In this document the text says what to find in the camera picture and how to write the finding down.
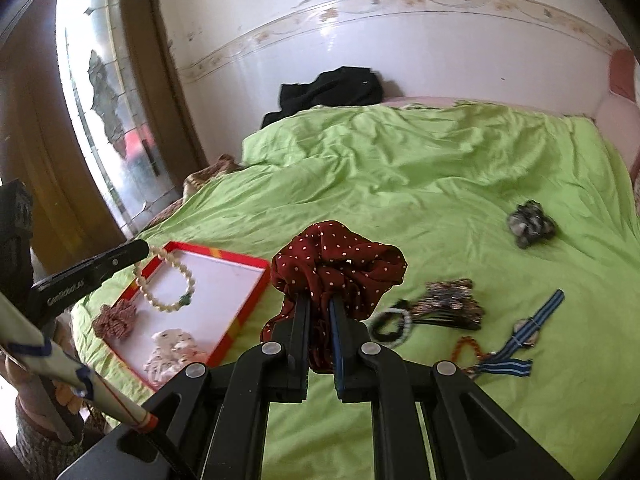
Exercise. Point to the pink padded headboard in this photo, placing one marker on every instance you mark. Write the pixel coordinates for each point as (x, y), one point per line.
(617, 110)

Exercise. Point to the wooden door with frosted glass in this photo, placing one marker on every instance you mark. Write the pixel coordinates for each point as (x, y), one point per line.
(45, 160)

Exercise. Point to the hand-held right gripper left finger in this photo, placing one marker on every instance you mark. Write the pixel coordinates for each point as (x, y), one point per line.
(300, 340)

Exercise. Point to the white rod with blue tape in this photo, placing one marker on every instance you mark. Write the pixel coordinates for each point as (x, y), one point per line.
(55, 355)

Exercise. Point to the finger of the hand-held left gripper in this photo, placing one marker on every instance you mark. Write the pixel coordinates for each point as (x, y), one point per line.
(122, 257)

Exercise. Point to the black cloth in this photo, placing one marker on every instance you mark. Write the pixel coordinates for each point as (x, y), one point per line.
(330, 92)

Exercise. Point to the grey pole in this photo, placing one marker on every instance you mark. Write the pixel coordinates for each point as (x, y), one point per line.
(50, 410)

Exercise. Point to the grey patterned scrunchie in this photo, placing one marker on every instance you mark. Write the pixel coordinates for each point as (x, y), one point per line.
(530, 222)

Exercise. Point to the white floral scrunchie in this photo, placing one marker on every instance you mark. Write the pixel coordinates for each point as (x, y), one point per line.
(170, 355)

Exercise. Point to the brown patterned blanket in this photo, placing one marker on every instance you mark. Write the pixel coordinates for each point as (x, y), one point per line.
(210, 172)

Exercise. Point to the red tray with white inside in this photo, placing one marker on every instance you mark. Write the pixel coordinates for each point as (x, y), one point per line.
(220, 280)

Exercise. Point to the dusty pink scrunchie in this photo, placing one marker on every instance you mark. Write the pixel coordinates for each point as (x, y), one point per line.
(115, 327)

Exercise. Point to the person's left hand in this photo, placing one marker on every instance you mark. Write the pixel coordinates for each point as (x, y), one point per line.
(70, 395)

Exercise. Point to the pink bed sheet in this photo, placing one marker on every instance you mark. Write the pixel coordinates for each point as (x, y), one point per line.
(425, 100)

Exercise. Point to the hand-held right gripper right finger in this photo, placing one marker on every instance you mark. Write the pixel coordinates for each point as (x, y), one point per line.
(336, 345)

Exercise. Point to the dark red polka-dot scrunchie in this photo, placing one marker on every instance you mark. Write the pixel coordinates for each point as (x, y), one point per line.
(340, 260)

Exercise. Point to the person's left forearm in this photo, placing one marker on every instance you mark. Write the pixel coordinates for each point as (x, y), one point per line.
(45, 452)

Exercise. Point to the green blanket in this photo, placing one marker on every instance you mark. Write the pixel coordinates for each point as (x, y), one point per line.
(400, 175)

